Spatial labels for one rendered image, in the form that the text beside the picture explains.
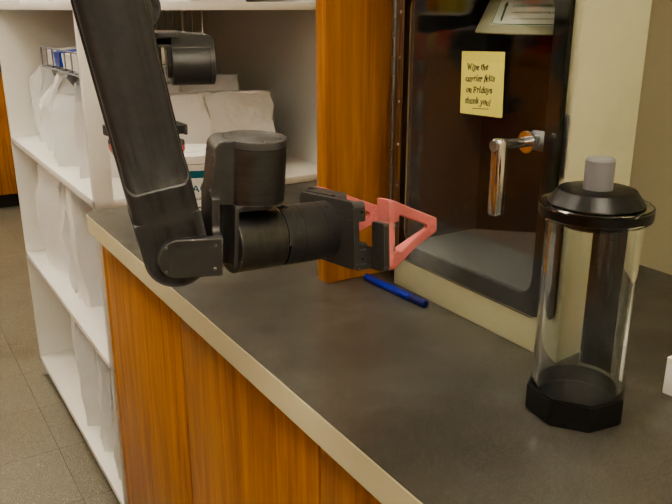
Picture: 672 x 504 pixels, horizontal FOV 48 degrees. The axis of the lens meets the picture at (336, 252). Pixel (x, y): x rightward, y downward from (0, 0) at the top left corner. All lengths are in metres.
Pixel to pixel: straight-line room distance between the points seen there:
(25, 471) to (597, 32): 2.13
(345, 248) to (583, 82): 0.33
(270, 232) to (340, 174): 0.46
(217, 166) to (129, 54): 0.12
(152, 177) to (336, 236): 0.19
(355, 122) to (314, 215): 0.43
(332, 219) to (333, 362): 0.25
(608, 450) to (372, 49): 0.65
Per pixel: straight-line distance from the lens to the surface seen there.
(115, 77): 0.62
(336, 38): 1.10
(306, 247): 0.70
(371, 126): 1.14
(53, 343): 3.09
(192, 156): 1.41
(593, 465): 0.77
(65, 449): 2.63
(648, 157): 1.35
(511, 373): 0.91
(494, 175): 0.87
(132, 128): 0.63
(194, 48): 1.06
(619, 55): 0.91
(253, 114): 2.07
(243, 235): 0.67
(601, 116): 0.90
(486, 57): 0.94
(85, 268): 2.30
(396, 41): 1.08
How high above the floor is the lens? 1.35
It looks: 18 degrees down
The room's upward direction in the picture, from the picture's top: straight up
